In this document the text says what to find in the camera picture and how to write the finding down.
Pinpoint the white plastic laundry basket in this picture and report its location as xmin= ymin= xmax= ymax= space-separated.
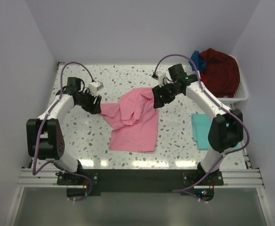
xmin=193 ymin=54 xmax=249 ymax=104

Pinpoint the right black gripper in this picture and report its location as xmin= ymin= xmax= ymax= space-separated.
xmin=153 ymin=82 xmax=181 ymax=109

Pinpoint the purple cable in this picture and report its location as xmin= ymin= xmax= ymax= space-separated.
xmin=155 ymin=54 xmax=250 ymax=196
xmin=31 ymin=62 xmax=95 ymax=176

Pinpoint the folded teal t shirt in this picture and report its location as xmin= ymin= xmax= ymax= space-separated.
xmin=191 ymin=113 xmax=240 ymax=151

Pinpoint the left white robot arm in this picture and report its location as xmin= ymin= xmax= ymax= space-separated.
xmin=26 ymin=77 xmax=103 ymax=185

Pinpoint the dark red t shirt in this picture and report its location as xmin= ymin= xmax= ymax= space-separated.
xmin=199 ymin=48 xmax=240 ymax=98

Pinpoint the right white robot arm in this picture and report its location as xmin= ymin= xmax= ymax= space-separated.
xmin=152 ymin=64 xmax=244 ymax=185

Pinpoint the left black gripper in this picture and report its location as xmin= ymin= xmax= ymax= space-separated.
xmin=77 ymin=89 xmax=102 ymax=115

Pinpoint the pink t shirt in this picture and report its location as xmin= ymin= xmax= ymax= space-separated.
xmin=101 ymin=88 xmax=159 ymax=153

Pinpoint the blue t shirt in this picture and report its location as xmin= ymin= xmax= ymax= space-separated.
xmin=189 ymin=51 xmax=207 ymax=72

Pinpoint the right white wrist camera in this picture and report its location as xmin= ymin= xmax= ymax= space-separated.
xmin=151 ymin=73 xmax=168 ymax=87

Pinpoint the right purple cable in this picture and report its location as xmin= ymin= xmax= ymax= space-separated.
xmin=155 ymin=54 xmax=250 ymax=196

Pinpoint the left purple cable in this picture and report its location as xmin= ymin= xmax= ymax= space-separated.
xmin=31 ymin=62 xmax=95 ymax=176

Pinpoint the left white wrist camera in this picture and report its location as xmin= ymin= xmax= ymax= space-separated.
xmin=88 ymin=81 xmax=103 ymax=95

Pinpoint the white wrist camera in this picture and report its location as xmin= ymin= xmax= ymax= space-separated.
xmin=151 ymin=73 xmax=168 ymax=87
xmin=88 ymin=81 xmax=103 ymax=95

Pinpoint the aluminium frame rail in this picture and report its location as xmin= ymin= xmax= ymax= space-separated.
xmin=17 ymin=169 xmax=265 ymax=188

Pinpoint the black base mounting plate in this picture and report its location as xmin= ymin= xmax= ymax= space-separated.
xmin=56 ymin=168 xmax=223 ymax=201

